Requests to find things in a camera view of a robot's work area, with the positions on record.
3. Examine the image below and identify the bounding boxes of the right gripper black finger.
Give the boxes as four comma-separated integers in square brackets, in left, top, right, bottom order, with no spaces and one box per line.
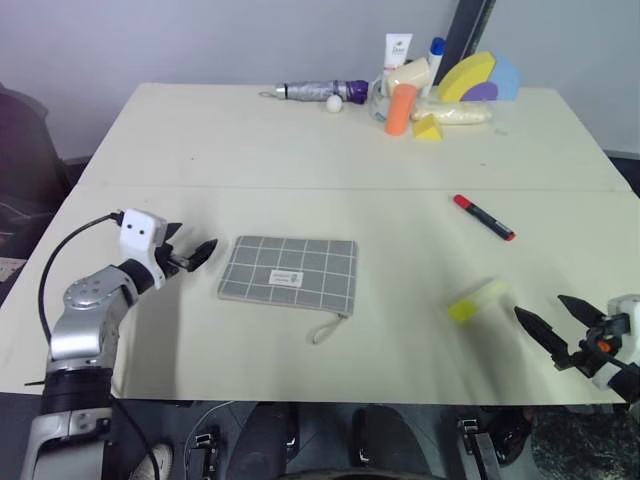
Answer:
[556,294,609,330]
[513,305,572,372]

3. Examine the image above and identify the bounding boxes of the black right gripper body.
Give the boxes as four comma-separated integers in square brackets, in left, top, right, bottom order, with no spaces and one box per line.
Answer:
[567,310,632,382]

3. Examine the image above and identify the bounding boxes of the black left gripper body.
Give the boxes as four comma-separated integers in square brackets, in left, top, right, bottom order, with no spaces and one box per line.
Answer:
[153,238,197,281]

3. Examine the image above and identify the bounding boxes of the grey checked fabric pouch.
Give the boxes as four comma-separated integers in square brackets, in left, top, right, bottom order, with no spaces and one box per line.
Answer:
[216,235,359,346]

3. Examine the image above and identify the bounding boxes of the yellow and white eraser block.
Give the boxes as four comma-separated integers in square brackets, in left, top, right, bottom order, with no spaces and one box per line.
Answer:
[446,278,515,327]

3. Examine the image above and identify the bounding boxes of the dark speckled mat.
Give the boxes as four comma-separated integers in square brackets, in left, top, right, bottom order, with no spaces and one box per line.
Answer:
[528,407,640,480]

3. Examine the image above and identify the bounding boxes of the glossy black rounded shape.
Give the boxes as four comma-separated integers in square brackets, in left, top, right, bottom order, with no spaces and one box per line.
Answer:
[485,405,535,464]

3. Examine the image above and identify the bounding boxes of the red and black marker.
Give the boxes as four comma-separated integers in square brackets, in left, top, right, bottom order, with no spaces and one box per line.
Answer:
[452,193,518,243]

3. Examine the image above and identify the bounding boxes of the dark chair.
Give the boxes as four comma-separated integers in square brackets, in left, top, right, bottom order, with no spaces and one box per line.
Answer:
[0,81,69,261]

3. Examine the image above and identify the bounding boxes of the grey and purple folded umbrella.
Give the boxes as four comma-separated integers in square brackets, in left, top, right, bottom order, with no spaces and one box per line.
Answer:
[258,78,372,107]

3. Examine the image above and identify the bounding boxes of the white shoe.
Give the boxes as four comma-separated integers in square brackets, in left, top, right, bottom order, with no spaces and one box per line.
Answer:
[131,439,175,480]

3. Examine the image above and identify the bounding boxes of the clear bag of white grains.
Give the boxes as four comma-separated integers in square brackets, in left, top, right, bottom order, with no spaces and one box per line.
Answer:
[410,96,495,127]

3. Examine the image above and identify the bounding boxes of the clear plastic cup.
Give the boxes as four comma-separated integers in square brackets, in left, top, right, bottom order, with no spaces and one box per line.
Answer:
[368,78,397,122]

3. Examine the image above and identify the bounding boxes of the yellow foam wedge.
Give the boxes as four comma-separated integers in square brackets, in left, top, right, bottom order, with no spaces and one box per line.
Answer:
[412,113,445,143]

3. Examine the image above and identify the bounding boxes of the purple foam half disc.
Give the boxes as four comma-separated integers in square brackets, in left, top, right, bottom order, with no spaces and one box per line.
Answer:
[459,80,500,103]

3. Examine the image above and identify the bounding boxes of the blue foam arch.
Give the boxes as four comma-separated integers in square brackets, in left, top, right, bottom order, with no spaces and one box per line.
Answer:
[487,53,522,103]

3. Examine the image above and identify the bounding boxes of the orange foam cylinder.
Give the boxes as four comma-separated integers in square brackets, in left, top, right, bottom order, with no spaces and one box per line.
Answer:
[383,83,418,138]

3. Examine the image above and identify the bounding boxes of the yellow foam arch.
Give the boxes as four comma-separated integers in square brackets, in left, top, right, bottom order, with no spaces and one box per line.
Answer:
[436,50,498,103]

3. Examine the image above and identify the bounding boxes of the cream foam block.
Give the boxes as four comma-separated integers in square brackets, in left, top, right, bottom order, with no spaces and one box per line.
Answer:
[386,55,434,92]

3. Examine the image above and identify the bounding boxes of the white lotion tube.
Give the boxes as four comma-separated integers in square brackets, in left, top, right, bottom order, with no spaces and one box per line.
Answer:
[383,32,415,77]

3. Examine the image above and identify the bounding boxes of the white bottle with blue cap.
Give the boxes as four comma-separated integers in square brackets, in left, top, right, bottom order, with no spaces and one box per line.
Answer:
[421,36,448,100]

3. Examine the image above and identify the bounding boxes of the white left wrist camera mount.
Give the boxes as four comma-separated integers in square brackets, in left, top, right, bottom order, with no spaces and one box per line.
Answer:
[118,208,169,291]

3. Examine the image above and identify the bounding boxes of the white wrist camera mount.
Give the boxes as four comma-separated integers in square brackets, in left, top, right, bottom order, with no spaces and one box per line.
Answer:
[591,294,640,391]
[118,208,169,291]

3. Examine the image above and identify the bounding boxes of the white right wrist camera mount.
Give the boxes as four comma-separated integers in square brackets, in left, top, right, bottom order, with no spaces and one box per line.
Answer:
[591,294,640,391]

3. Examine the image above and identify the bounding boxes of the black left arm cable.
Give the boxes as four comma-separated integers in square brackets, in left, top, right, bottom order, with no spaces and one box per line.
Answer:
[37,211,126,354]

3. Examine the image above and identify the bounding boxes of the black metal bracket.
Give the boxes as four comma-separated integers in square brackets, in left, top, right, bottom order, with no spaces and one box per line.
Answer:
[456,416,502,480]
[185,423,222,480]

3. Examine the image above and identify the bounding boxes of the dark upright post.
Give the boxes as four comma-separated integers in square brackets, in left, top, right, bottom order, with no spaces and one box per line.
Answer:
[443,0,497,81]

